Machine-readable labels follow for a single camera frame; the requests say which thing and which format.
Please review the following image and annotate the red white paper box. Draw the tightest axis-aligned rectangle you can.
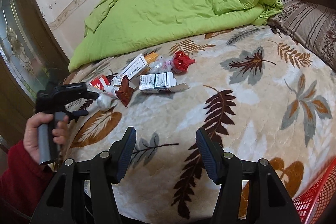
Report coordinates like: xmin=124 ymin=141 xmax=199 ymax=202
xmin=88 ymin=76 xmax=110 ymax=91

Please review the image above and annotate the white sock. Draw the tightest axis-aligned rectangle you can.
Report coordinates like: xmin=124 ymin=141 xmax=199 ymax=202
xmin=90 ymin=94 xmax=118 ymax=112

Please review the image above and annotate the dark red snack wrapper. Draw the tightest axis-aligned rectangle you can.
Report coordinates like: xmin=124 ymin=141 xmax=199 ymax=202
xmin=115 ymin=76 xmax=134 ymax=107

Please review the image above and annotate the white blue medicine box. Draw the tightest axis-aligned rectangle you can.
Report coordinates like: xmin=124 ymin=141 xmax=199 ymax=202
xmin=138 ymin=72 xmax=189 ymax=94

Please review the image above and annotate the long white medicine box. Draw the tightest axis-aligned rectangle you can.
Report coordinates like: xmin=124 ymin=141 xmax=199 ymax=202
xmin=105 ymin=53 xmax=149 ymax=98

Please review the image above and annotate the clear plastic bag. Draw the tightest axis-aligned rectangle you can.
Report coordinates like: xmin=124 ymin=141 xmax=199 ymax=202
xmin=149 ymin=56 xmax=173 ymax=74

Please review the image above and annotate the orange medicine box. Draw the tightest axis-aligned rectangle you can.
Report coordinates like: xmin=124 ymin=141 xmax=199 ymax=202
xmin=144 ymin=52 xmax=159 ymax=65

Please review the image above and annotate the red sleeve left forearm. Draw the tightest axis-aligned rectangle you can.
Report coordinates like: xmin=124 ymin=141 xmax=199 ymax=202
xmin=1 ymin=141 xmax=54 ymax=223

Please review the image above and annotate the person's left hand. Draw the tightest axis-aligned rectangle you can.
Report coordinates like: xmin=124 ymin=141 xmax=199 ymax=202
xmin=23 ymin=111 xmax=70 ymax=163

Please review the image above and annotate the wooden glass door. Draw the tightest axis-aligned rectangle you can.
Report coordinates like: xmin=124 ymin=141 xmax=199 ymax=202
xmin=1 ymin=0 xmax=69 ymax=147

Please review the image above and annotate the leaf pattern fleece blanket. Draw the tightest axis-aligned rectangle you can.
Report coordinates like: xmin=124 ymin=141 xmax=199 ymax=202
xmin=64 ymin=27 xmax=335 ymax=223

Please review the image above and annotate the red plastic mesh basket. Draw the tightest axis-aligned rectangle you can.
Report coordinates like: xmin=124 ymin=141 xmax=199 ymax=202
xmin=293 ymin=159 xmax=335 ymax=223

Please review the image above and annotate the green quilt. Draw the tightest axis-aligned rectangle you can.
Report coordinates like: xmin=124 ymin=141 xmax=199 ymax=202
xmin=68 ymin=0 xmax=283 ymax=71

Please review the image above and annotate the brown striped pillow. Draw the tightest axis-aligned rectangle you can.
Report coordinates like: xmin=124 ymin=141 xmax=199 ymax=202
xmin=268 ymin=0 xmax=336 ymax=69

